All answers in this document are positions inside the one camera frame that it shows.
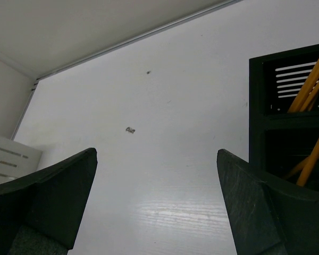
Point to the aluminium rail left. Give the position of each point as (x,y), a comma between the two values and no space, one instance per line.
(32,91)

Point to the white utensil caddy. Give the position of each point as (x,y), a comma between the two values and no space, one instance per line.
(17,160)

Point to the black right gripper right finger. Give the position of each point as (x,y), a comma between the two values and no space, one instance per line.
(267,214)

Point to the aluminium rail back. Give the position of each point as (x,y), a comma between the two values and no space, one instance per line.
(139,37)

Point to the black utensil caddy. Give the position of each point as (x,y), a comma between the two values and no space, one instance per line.
(279,140)

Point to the aluminium rail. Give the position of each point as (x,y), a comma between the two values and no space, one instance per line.
(32,91)
(139,37)

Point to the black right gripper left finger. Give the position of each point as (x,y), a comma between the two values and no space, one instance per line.
(41,213)

